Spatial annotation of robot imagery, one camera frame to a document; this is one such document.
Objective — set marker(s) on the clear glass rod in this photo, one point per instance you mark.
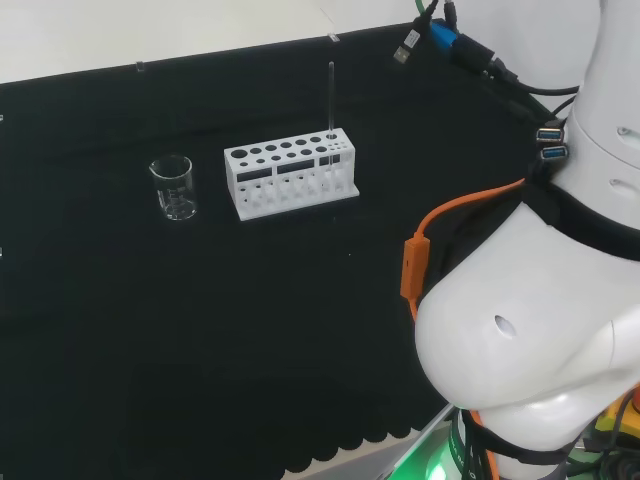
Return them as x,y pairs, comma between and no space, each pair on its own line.
332,100

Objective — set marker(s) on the white test tube rack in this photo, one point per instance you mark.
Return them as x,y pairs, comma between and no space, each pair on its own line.
290,172

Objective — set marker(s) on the clear glass beaker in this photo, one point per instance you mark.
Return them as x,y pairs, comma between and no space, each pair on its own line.
175,192

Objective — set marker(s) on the black bench cloth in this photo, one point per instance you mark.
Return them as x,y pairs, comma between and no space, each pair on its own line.
150,325

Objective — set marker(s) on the black USB plug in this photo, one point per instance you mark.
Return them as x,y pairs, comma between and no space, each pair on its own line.
407,45

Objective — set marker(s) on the pale board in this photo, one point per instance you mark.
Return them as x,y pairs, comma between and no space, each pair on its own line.
360,465

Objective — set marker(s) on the black adapter block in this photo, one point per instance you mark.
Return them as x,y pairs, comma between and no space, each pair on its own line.
474,54

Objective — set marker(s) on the yellow stop button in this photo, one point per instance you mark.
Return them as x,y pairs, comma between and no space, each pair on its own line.
617,415

